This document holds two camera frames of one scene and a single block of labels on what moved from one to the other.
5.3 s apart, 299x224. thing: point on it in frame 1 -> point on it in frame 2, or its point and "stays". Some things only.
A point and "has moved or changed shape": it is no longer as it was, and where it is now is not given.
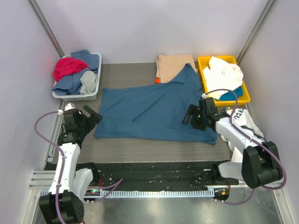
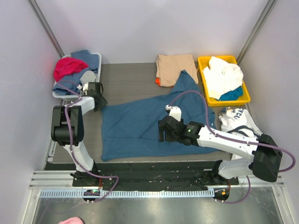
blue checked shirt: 71,84 stays
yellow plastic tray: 202,62 stays
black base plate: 148,176 stays
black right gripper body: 196,115 -> 165,129
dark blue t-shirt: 153,112 has moved or changed shape
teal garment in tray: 231,96 stays
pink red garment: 68,66 stays
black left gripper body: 84,121 -> 100,101
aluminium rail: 42,179 stays
